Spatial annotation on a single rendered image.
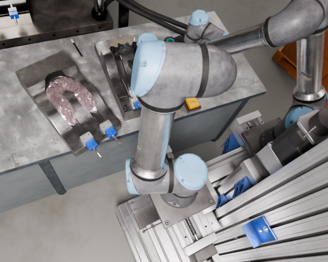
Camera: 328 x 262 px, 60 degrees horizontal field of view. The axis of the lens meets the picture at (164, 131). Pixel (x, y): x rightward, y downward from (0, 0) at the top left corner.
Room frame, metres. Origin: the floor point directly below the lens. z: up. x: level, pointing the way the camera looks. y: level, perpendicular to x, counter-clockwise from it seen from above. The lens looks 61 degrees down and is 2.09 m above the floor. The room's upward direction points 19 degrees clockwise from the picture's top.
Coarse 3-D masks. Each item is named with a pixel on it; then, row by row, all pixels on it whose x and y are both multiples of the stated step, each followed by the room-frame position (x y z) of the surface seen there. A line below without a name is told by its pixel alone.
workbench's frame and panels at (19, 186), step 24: (192, 120) 0.96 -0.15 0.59; (216, 120) 1.11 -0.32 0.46; (168, 144) 0.89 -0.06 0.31; (192, 144) 1.05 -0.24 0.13; (24, 168) 0.32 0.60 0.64; (48, 168) 0.39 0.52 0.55; (72, 168) 0.46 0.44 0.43; (96, 168) 0.55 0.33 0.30; (120, 168) 0.66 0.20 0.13; (0, 192) 0.21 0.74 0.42; (24, 192) 0.27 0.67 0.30; (48, 192) 0.34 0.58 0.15
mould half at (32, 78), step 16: (32, 64) 0.75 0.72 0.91; (48, 64) 0.78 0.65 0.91; (64, 64) 0.82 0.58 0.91; (32, 80) 0.67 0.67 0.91; (80, 80) 0.78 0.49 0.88; (32, 96) 0.61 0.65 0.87; (96, 96) 0.72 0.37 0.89; (48, 112) 0.54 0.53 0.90; (80, 112) 0.61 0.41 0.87; (64, 128) 0.51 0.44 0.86; (96, 128) 0.57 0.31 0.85; (80, 144) 0.46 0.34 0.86
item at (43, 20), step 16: (32, 0) 1.28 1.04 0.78; (48, 0) 1.33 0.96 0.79; (64, 0) 1.37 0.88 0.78; (80, 0) 1.42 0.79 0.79; (32, 16) 1.16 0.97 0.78; (48, 16) 1.20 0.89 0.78; (64, 16) 1.24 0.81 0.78; (80, 16) 1.29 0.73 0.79; (0, 32) 0.97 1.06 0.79; (16, 32) 1.00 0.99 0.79; (32, 32) 1.04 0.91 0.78; (48, 32) 1.08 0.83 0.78; (64, 32) 1.14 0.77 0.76; (80, 32) 1.20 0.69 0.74; (0, 48) 0.90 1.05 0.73
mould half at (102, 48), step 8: (112, 40) 1.12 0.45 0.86; (120, 40) 1.14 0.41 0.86; (128, 40) 1.16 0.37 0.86; (136, 40) 1.18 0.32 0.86; (96, 48) 1.03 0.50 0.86; (104, 48) 1.04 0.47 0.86; (120, 48) 1.02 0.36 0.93; (128, 48) 1.03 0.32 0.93; (104, 56) 0.93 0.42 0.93; (112, 56) 0.95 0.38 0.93; (128, 56) 0.99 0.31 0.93; (104, 64) 0.92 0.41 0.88; (112, 64) 0.91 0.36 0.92; (104, 72) 0.92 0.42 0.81; (112, 72) 0.88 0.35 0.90; (128, 72) 0.92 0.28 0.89; (112, 80) 0.84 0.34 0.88; (120, 80) 0.86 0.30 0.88; (112, 88) 0.82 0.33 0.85; (120, 88) 0.81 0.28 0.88; (120, 96) 0.76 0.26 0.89; (128, 96) 0.78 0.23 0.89; (120, 104) 0.73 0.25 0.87; (128, 104) 0.73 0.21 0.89; (120, 112) 0.72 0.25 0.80; (128, 112) 0.69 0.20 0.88; (136, 112) 0.72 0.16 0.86
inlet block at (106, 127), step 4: (108, 120) 0.62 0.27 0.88; (100, 124) 0.58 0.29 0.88; (104, 124) 0.59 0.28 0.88; (108, 124) 0.59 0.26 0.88; (100, 128) 0.57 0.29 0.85; (104, 128) 0.57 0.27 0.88; (108, 128) 0.58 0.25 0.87; (112, 128) 0.59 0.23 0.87; (104, 132) 0.56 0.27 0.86; (108, 132) 0.56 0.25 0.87; (112, 132) 0.57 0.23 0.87; (116, 132) 0.58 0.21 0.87; (108, 136) 0.55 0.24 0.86; (112, 136) 0.55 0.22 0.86; (116, 140) 0.54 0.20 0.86; (120, 144) 0.53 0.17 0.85
